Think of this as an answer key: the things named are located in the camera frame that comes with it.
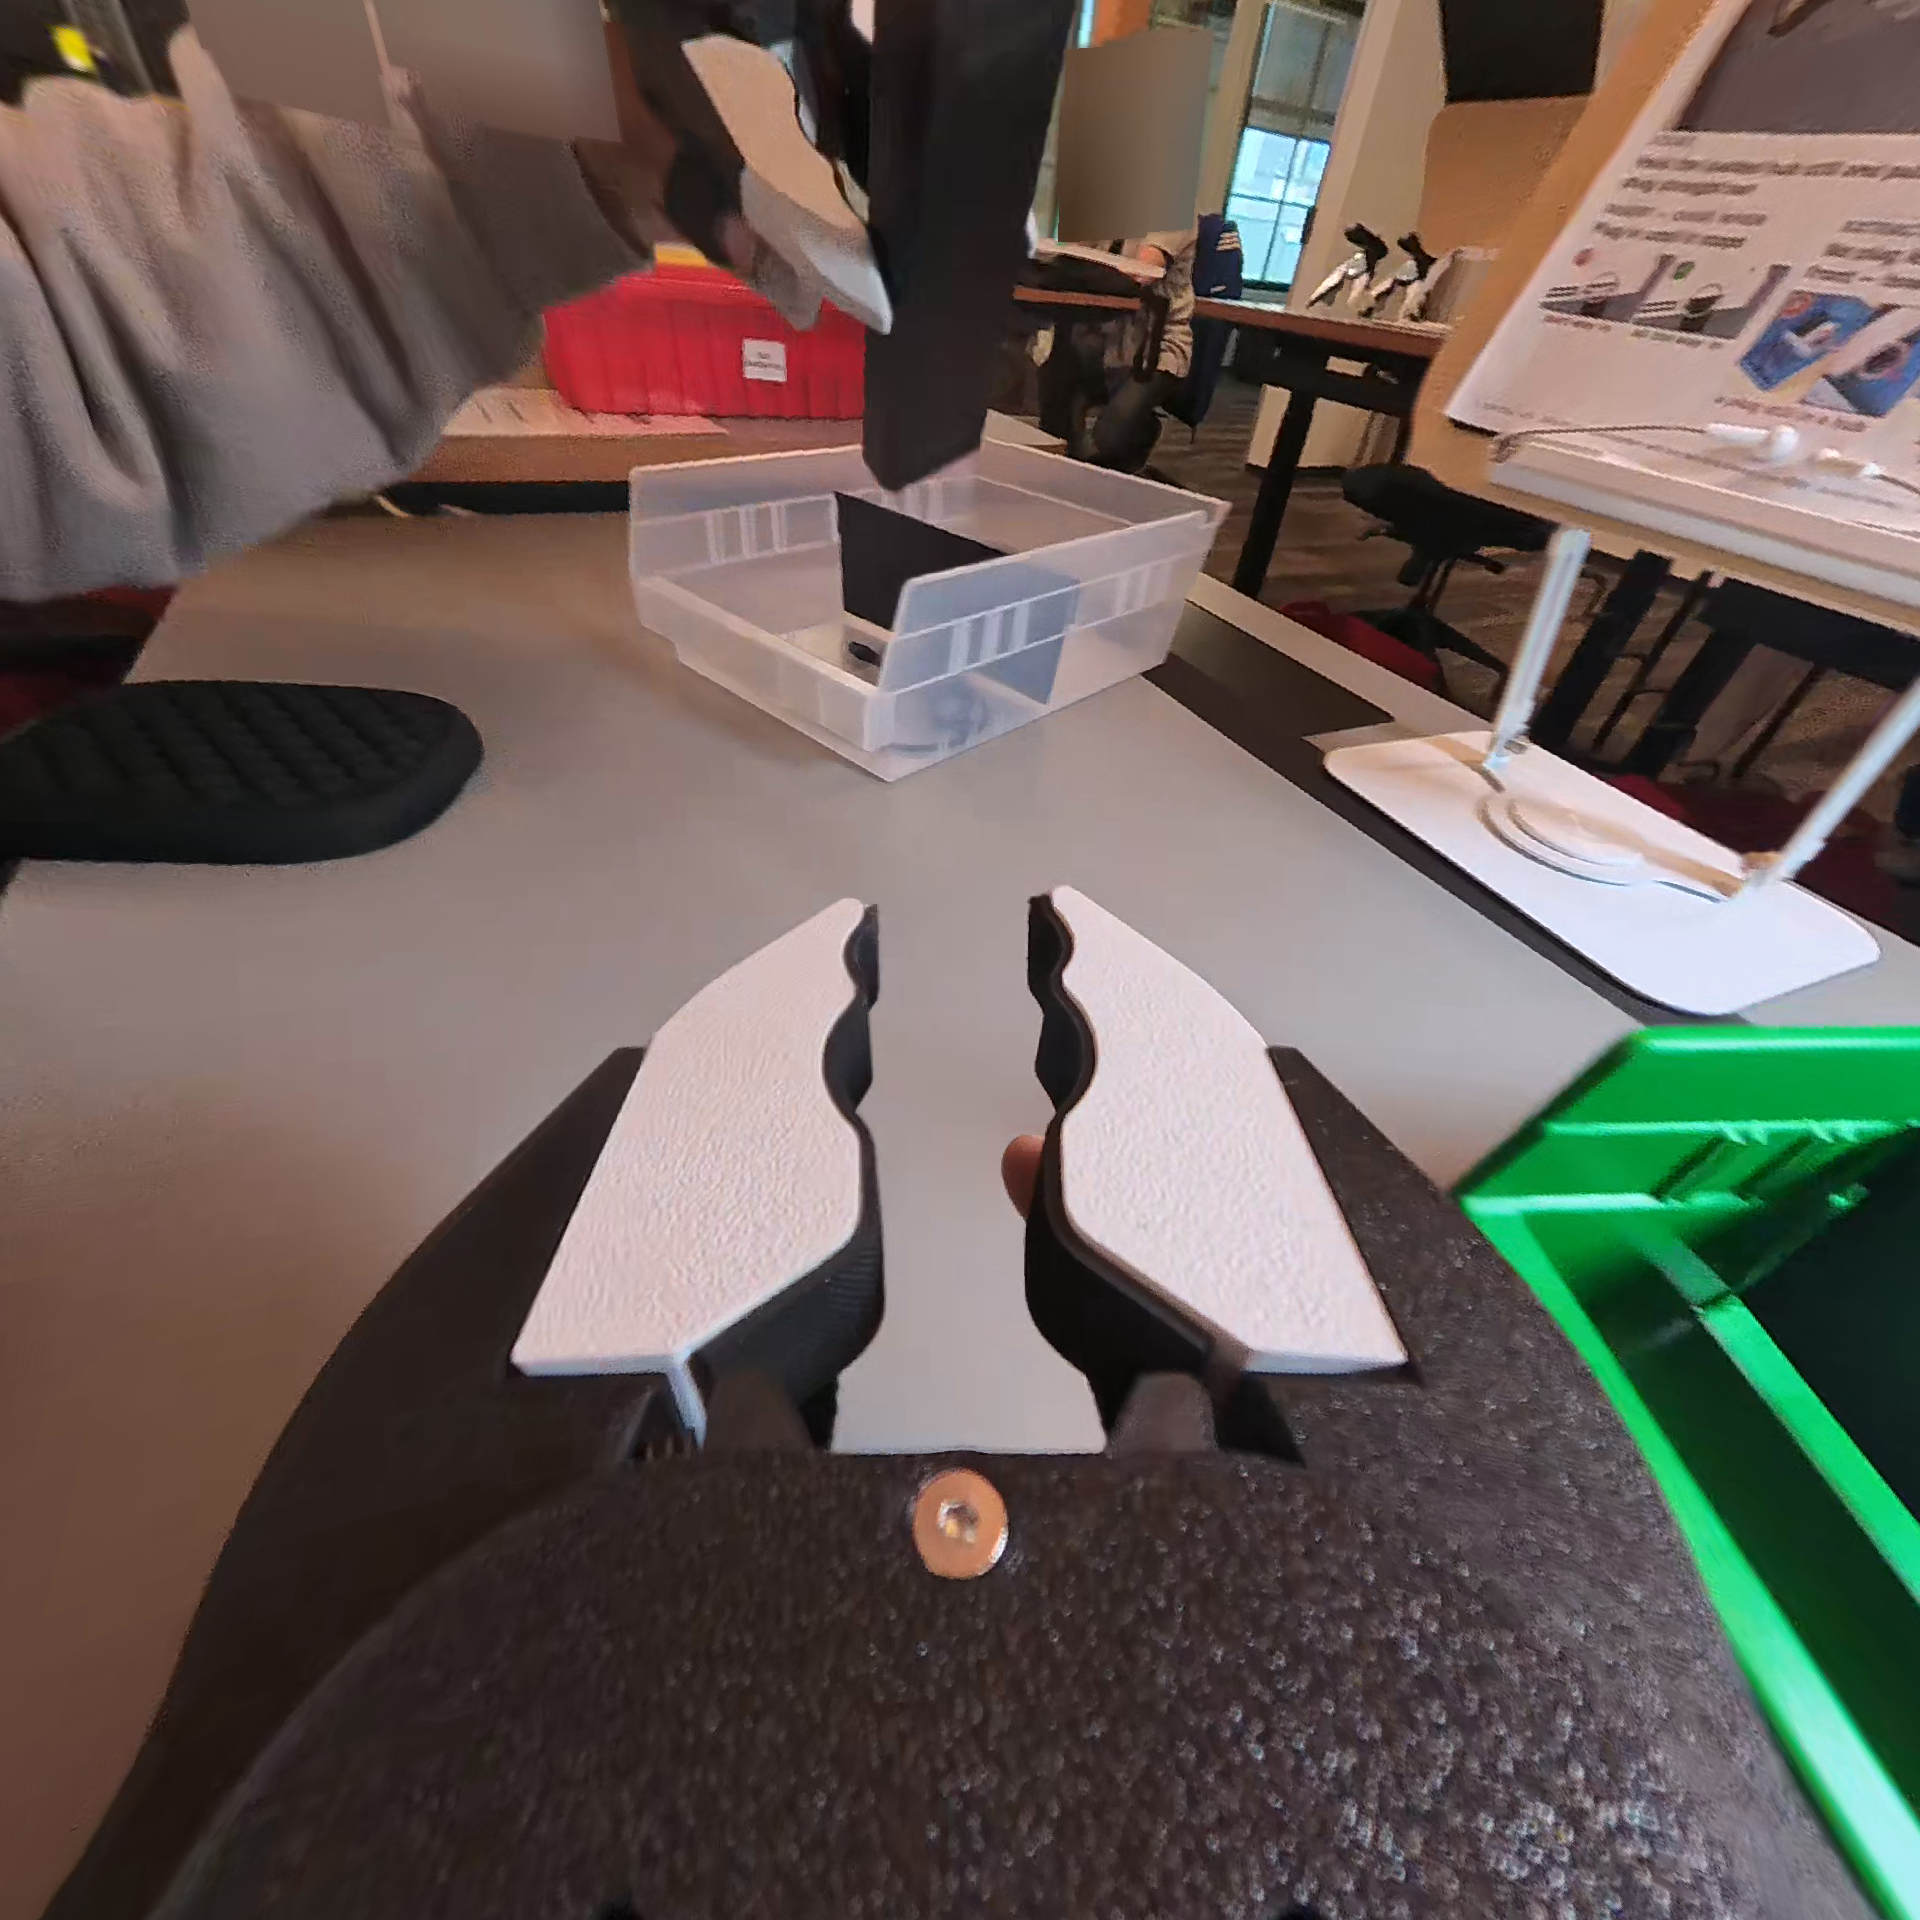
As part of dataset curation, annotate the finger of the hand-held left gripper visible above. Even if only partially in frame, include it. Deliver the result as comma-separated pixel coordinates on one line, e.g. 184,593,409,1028
660,32,898,336

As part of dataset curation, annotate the black usb hub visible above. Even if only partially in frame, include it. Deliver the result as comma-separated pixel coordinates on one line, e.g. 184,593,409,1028
864,0,1076,490

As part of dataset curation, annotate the black usb cable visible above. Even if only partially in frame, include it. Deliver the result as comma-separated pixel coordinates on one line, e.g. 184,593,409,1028
839,631,1001,750

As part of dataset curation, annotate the glass window wall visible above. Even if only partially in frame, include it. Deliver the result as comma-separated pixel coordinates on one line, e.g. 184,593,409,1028
1222,0,1339,291

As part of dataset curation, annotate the black office chair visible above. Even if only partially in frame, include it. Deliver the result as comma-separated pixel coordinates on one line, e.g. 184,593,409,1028
1341,460,1522,685

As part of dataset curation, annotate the clear plastic bin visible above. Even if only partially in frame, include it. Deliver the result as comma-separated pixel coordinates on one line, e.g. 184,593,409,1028
628,449,1235,785

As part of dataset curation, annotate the printed instruction sheet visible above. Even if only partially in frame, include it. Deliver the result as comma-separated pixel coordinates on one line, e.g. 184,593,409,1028
1445,0,1920,451

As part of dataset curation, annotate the white document stand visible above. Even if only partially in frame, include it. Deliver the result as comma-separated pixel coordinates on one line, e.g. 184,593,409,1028
1325,0,1920,1017

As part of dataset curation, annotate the wooden background table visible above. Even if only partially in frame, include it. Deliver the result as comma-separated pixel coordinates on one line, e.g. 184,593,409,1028
1016,286,1453,601

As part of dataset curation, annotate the black computer tower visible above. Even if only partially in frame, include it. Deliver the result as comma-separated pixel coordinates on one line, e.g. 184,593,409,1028
0,0,171,91

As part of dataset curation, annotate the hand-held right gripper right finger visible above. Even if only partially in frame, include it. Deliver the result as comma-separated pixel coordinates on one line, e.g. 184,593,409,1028
1026,885,1413,1385

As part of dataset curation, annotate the green plastic bin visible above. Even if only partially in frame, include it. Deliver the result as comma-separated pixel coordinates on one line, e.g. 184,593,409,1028
1453,1025,1920,1920

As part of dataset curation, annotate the white paper sheet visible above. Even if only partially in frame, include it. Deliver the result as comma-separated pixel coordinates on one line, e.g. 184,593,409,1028
446,388,728,442

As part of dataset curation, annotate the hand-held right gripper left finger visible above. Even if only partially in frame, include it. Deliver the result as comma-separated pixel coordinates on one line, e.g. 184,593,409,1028
509,900,888,1446

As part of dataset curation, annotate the black bin divider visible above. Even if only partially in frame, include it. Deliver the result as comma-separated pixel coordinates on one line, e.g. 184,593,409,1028
834,495,1085,708

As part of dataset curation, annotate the red plastic bin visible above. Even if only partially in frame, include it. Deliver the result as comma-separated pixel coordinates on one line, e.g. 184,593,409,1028
537,268,872,425

